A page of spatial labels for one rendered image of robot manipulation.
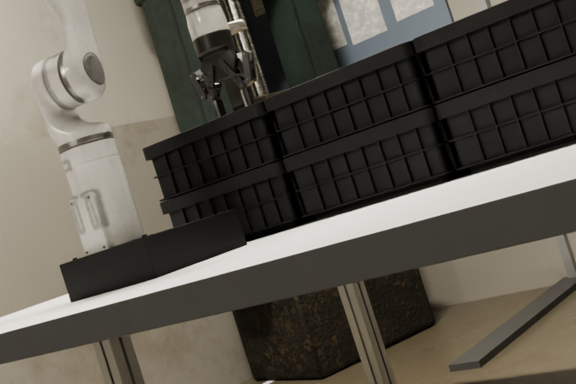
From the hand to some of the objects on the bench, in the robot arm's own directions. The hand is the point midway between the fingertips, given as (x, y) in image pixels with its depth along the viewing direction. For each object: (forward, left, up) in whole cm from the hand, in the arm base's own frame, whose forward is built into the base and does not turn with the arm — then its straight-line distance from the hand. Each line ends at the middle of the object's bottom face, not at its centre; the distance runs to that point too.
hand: (234, 106), depth 168 cm
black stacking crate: (+14, -25, -25) cm, 38 cm away
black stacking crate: (+17, -55, -25) cm, 63 cm away
